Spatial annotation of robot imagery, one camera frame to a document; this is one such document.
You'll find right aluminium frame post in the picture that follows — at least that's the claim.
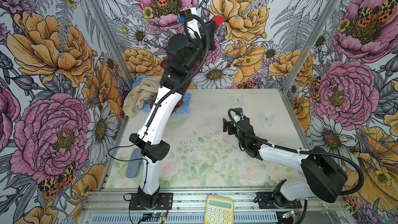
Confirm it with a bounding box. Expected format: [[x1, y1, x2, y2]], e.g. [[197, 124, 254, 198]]
[[281, 0, 341, 93]]

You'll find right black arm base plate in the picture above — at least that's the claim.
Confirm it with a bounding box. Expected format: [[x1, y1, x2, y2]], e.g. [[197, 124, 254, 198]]
[[254, 191, 302, 209]]

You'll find left aluminium frame post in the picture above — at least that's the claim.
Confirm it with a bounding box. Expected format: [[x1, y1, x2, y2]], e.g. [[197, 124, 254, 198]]
[[86, 0, 133, 90]]

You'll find green circuit board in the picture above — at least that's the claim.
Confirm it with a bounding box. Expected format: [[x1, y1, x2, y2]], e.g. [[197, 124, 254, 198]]
[[141, 212, 167, 222], [281, 210, 296, 218]]

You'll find right green circuit board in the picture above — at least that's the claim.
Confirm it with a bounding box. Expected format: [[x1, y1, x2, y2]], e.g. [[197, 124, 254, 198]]
[[281, 210, 296, 218]]

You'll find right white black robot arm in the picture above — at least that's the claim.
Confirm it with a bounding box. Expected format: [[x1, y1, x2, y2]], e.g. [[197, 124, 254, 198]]
[[223, 108, 365, 208]]

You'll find front aluminium rail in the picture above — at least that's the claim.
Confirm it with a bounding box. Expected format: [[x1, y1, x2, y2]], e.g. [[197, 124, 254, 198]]
[[83, 188, 346, 214]]

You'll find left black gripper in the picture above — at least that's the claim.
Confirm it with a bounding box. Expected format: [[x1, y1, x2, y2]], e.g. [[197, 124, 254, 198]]
[[184, 20, 216, 70]]

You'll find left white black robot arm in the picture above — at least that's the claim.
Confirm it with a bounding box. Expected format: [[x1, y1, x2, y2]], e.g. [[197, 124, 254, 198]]
[[130, 9, 225, 202]]

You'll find blue grey oval pad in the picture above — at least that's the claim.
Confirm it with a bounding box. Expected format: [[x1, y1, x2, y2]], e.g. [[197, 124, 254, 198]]
[[126, 148, 143, 178]]

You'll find yellow calculator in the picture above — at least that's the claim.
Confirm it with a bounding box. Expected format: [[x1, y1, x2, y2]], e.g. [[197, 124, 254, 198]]
[[204, 195, 234, 224]]

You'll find red black plaid cloth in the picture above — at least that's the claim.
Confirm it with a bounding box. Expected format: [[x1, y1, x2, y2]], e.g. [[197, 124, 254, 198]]
[[159, 56, 191, 113]]

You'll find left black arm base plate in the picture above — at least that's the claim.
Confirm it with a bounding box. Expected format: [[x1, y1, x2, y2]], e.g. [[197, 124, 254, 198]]
[[129, 192, 174, 211]]

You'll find light blue cloth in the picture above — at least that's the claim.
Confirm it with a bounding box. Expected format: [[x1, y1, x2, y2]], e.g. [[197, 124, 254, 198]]
[[133, 75, 192, 115]]

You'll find left green circuit board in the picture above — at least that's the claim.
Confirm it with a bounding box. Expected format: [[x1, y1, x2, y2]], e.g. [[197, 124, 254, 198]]
[[141, 212, 167, 222]]

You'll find beige cloth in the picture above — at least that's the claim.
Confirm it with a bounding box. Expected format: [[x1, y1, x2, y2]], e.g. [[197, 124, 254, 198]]
[[122, 75, 162, 118]]

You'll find aluminium frame post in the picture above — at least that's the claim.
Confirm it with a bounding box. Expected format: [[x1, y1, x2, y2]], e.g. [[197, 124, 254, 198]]
[[281, 0, 341, 93], [86, 0, 133, 90]]

